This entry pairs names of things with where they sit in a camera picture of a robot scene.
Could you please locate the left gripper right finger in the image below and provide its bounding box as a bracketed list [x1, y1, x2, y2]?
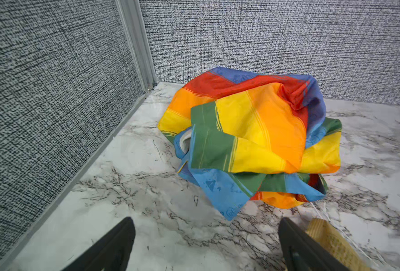
[279, 217, 348, 271]

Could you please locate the rainbow striped cloth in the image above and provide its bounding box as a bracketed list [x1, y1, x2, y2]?
[158, 67, 342, 220]

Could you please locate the gold snack bag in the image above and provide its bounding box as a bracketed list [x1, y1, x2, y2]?
[306, 219, 372, 271]

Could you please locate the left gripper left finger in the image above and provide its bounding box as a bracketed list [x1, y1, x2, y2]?
[63, 217, 136, 271]

